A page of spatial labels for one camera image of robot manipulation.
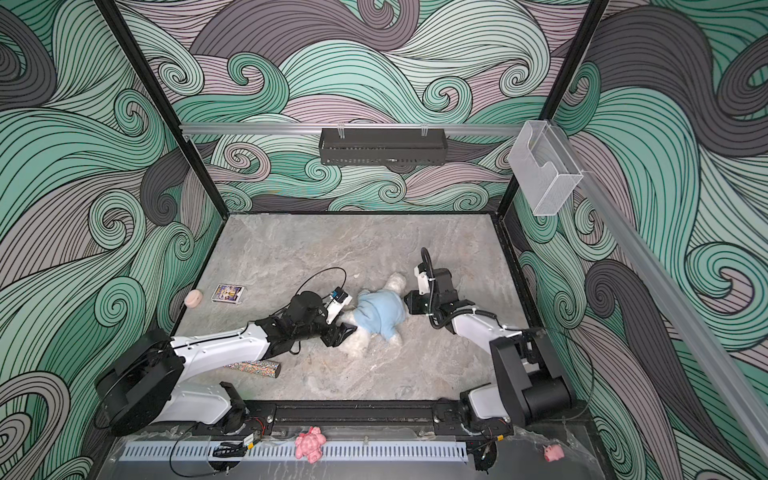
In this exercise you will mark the black wall-mounted tray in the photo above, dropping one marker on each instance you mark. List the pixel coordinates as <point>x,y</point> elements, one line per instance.
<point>383,147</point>

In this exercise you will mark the light blue fleece hoodie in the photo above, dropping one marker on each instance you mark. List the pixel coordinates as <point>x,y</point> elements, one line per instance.
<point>380,312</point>

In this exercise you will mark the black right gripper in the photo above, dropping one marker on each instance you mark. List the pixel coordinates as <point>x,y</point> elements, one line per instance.
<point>412,306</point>

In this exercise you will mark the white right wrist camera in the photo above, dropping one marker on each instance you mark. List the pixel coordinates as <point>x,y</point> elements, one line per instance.
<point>424,280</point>

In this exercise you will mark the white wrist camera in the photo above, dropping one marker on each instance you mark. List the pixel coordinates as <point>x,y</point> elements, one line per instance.
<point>424,280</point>
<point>339,299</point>

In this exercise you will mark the colourful card box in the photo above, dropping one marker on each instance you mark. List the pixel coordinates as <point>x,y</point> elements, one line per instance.
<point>228,293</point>

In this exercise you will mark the glitter multicolour tube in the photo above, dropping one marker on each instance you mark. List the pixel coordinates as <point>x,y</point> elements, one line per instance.
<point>265,368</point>

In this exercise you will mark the small pink toy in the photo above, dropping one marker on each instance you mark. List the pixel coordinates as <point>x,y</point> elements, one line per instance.
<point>553,453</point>

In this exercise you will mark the aluminium rail back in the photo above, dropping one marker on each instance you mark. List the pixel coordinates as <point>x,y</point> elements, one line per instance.
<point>268,128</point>

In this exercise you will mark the white slotted cable duct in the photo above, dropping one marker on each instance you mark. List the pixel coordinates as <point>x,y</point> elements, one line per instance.
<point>376,451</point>

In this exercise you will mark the pink plush toy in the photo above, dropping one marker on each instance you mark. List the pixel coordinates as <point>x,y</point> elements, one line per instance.
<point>309,445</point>

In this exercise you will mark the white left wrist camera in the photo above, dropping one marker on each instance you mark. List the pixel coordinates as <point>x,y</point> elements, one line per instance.
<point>339,299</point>

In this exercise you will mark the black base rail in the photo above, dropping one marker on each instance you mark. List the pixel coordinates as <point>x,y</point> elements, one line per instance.
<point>360,411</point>

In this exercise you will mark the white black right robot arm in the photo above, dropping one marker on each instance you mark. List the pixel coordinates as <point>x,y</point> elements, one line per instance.
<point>530,382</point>

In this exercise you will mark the white plush teddy bear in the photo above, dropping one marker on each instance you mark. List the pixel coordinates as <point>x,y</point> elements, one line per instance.
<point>356,345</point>

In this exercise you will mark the aluminium rail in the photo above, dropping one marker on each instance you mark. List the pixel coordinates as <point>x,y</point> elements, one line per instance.
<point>744,402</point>
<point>268,128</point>

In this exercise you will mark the aluminium rail right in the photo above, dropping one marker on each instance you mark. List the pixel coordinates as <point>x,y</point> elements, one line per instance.
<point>744,402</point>

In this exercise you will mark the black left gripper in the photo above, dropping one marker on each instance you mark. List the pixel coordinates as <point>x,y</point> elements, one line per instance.
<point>336,334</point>

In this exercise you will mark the pink round wooden block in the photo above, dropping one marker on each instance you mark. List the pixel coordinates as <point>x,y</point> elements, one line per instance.
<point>193,299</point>

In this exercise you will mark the black left corner post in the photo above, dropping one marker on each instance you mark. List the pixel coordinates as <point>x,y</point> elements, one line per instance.
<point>119,28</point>

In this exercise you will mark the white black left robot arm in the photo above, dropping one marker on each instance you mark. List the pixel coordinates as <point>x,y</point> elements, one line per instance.
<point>152,381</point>

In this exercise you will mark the black cage corner post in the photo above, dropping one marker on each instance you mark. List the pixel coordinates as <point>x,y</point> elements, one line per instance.
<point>572,61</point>

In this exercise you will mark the clear acrylic wall bin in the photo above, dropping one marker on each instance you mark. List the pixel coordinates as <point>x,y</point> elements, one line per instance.
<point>545,166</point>

